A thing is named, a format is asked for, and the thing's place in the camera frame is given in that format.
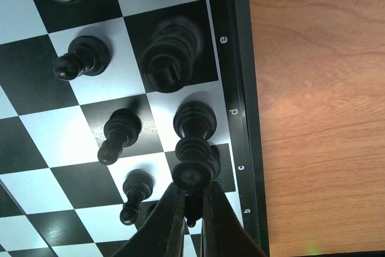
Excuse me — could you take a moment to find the black bishop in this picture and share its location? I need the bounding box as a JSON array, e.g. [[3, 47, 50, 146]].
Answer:
[[184, 191, 203, 228]]

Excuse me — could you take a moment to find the black king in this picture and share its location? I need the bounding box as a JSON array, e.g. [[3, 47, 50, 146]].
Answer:
[[171, 101, 221, 192]]

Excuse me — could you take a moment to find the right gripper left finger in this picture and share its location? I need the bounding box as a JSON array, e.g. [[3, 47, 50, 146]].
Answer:
[[115, 182, 185, 257]]

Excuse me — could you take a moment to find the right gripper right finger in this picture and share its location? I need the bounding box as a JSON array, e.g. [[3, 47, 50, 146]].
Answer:
[[201, 181, 265, 257]]

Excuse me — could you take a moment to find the black queen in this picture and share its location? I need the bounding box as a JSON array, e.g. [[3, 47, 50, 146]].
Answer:
[[140, 16, 204, 93]]

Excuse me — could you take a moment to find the black white chessboard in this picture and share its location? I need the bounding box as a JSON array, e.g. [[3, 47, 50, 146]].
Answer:
[[1, 0, 268, 256]]

